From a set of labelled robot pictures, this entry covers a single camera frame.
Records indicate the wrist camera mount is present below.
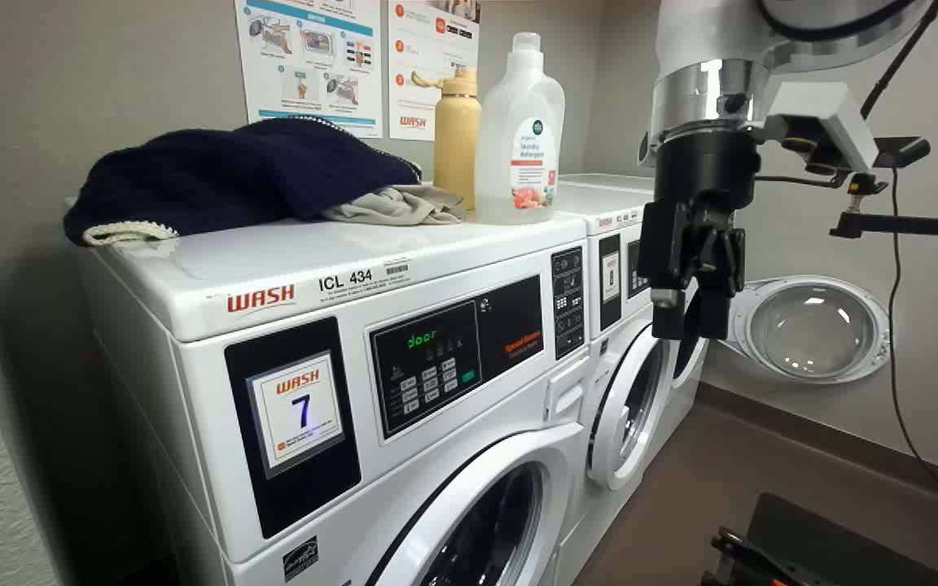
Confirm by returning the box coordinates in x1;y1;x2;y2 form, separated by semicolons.
758;77;934;197

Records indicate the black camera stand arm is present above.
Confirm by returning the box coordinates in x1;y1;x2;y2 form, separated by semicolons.
830;210;938;239

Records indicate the left washer round door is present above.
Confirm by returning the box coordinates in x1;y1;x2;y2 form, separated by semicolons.
365;422;585;586

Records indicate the beige cloth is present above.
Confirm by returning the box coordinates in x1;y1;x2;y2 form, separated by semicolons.
79;185;470;247

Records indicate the right white washing machine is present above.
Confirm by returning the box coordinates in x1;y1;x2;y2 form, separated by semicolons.
552;172;708;586

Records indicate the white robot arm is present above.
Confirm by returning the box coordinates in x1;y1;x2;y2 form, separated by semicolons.
639;0;938;385

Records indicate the black base equipment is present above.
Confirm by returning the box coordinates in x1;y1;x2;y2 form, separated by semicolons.
702;491;938;586

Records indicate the yellow water bottle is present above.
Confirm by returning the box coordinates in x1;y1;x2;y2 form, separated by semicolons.
433;66;482;210

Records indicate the navy blue cloth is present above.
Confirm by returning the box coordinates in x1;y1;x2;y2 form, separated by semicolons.
62;118;421;247

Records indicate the white detergent drawer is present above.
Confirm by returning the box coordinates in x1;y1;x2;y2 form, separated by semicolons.
547;358;592;422

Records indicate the right washer round door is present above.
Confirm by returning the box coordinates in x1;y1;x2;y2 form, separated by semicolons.
585;322;670;491

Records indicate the blue instruction poster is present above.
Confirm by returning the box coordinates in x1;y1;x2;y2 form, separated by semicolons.
235;0;383;137

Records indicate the left white washing machine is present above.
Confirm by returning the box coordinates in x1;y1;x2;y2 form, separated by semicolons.
81;210;585;586

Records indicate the clear detergent jug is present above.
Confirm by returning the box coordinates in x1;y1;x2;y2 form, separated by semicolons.
475;32;568;223

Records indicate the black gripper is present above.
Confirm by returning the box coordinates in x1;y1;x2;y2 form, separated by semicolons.
639;130;758;373

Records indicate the black cable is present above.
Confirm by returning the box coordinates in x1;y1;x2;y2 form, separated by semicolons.
884;158;938;514

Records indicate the washer round door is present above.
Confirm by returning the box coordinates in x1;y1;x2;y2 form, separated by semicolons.
585;322;670;491
365;422;585;586

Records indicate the red white instruction poster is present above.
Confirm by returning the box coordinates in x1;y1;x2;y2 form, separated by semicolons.
383;0;482;140

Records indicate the white washing machine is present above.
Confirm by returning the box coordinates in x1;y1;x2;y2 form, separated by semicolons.
552;172;708;586
81;210;585;586

